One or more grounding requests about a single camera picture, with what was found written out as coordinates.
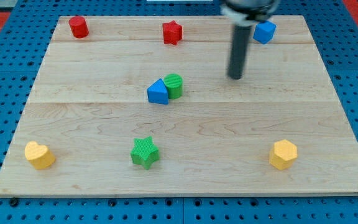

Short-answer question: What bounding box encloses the red cylinder block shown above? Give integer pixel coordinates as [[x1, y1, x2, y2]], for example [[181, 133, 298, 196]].
[[69, 16, 89, 38]]

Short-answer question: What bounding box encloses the yellow heart block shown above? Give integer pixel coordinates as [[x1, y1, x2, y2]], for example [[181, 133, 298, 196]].
[[24, 141, 56, 170]]

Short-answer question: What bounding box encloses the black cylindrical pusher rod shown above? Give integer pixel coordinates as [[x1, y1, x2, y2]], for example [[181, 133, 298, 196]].
[[227, 25, 251, 80]]

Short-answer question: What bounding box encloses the red star block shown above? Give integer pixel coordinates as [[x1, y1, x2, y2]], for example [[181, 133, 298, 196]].
[[162, 21, 183, 45]]

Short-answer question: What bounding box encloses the green cylinder block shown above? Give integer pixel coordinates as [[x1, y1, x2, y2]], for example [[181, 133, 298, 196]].
[[163, 73, 183, 99]]

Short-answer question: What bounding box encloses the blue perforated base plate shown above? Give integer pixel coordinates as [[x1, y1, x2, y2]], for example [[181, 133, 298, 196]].
[[0, 0, 358, 223]]

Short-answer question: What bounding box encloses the wooden board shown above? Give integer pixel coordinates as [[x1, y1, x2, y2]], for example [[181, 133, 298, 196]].
[[0, 16, 358, 198]]

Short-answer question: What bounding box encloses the blue triangle block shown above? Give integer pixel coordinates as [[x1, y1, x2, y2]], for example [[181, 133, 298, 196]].
[[147, 78, 168, 105]]

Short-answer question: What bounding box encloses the yellow hexagon block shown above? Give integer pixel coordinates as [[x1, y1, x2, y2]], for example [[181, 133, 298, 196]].
[[268, 139, 298, 170]]

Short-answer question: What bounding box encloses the green star block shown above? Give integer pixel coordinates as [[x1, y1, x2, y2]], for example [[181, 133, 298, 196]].
[[131, 136, 160, 170]]

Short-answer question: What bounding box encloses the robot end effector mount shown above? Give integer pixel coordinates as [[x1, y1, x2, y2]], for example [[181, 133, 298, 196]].
[[220, 0, 280, 27]]

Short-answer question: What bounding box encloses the blue cube block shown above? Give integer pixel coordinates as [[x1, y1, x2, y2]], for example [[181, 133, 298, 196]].
[[253, 21, 277, 44]]

